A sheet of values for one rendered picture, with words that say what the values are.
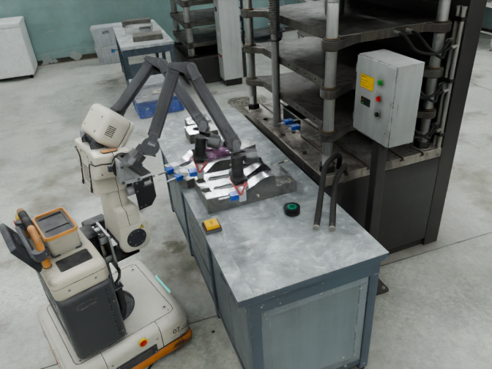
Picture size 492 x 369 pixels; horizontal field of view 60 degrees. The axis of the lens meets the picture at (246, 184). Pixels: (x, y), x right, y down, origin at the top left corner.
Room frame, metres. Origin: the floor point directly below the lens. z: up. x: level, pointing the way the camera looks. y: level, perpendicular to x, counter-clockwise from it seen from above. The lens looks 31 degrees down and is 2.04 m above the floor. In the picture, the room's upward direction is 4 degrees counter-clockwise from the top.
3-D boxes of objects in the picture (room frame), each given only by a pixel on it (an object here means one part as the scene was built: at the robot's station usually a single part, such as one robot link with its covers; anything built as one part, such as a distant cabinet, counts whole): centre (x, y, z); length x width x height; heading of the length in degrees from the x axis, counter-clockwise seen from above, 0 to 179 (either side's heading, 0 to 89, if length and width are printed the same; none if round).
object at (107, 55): (8.36, 2.33, 0.16); 0.60 x 0.42 x 0.33; 103
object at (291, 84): (2.85, -0.64, 0.96); 1.29 x 0.83 x 0.18; 19
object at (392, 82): (2.04, -0.73, 0.74); 0.31 x 0.22 x 1.47; 19
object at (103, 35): (8.36, 2.33, 0.49); 0.60 x 0.42 x 0.33; 103
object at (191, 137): (2.77, 0.28, 0.84); 0.20 x 0.15 x 0.07; 109
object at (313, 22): (2.85, -0.64, 1.45); 1.29 x 0.82 x 0.19; 19
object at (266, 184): (2.01, 0.01, 0.87); 0.50 x 0.26 x 0.14; 109
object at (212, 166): (2.33, 0.20, 0.86); 0.50 x 0.26 x 0.11; 126
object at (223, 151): (2.32, 0.20, 0.90); 0.26 x 0.18 x 0.08; 126
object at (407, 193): (2.86, -0.63, 0.36); 1.30 x 0.85 x 0.72; 19
